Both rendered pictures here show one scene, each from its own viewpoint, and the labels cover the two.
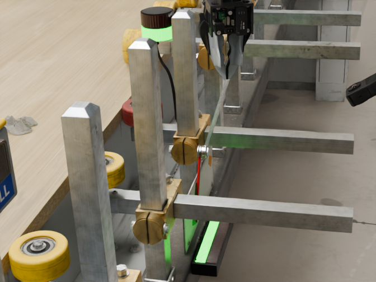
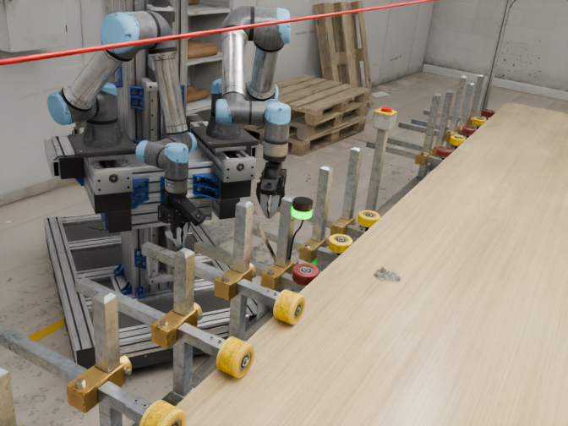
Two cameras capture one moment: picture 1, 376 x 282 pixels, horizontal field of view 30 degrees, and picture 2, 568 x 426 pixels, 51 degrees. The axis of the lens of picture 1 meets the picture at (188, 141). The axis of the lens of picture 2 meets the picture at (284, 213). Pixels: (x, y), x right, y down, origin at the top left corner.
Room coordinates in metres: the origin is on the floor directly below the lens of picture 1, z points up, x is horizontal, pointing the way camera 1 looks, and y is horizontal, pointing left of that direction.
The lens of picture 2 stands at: (2.82, 0.37, 1.82)
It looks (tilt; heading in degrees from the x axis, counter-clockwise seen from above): 25 degrees down; 194
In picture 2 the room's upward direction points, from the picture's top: 5 degrees clockwise
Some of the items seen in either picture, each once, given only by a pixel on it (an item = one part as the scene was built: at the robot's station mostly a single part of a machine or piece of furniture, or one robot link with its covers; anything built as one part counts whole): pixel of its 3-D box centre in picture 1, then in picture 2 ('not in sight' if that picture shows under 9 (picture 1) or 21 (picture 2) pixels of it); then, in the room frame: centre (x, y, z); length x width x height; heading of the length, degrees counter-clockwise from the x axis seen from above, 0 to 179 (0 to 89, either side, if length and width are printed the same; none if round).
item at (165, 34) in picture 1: (158, 30); (302, 211); (1.23, 0.04, 1.07); 0.06 x 0.06 x 0.02
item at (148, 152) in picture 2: not in sight; (157, 153); (1.12, -0.49, 1.12); 0.11 x 0.11 x 0.08; 73
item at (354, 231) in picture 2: not in sight; (319, 220); (0.75, 0.02, 0.82); 0.43 x 0.03 x 0.04; 76
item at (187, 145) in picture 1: (189, 138); (279, 274); (1.24, 0.00, 0.85); 0.13 x 0.06 x 0.05; 166
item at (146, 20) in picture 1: (157, 17); (303, 204); (1.23, 0.04, 1.10); 0.06 x 0.06 x 0.02
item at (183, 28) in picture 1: (188, 133); (282, 264); (1.22, 0.00, 0.87); 0.03 x 0.03 x 0.48; 76
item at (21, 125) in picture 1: (14, 121); (387, 273); (1.22, 0.33, 0.91); 0.09 x 0.07 x 0.02; 69
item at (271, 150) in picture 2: not in sight; (274, 148); (1.16, -0.08, 1.23); 0.08 x 0.08 x 0.05
